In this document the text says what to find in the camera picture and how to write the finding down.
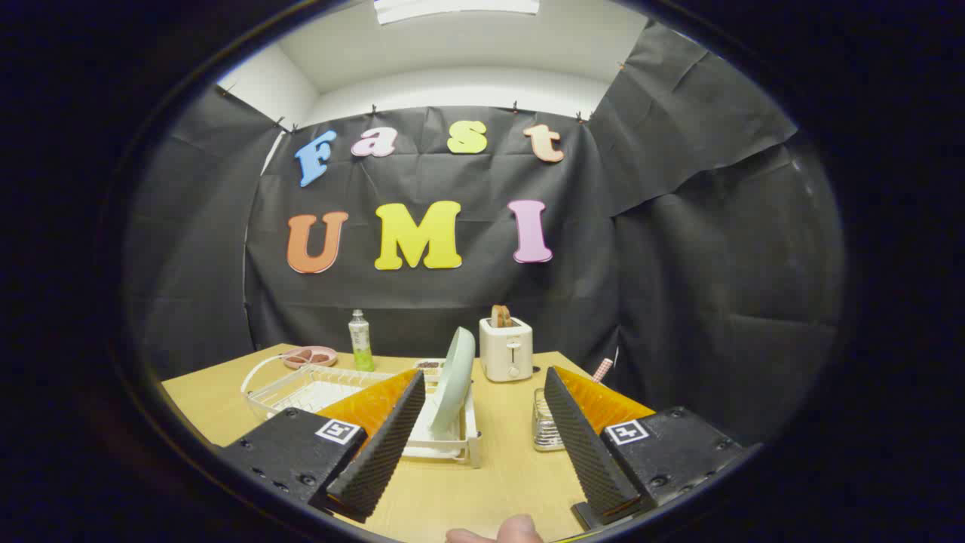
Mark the white divided food tray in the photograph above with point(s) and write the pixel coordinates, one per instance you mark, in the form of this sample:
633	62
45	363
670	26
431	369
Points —
430	367

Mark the cream toaster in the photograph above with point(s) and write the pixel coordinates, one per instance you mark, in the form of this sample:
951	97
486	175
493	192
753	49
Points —
507	351

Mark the small pink plate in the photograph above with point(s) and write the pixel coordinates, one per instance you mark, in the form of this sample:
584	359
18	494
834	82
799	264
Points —
310	363

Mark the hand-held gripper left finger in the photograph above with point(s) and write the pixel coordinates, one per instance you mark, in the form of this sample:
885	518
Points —
381	445

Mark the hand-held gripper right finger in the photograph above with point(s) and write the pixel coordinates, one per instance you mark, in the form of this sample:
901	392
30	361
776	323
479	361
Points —
584	445

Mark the brown bread slice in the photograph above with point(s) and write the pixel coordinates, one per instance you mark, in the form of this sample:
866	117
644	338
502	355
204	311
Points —
502	315

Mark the clear bottle with green label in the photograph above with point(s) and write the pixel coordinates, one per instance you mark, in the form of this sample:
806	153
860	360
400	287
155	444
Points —
361	343

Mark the pale green plate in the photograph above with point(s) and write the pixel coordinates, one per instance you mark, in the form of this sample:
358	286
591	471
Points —
456	377

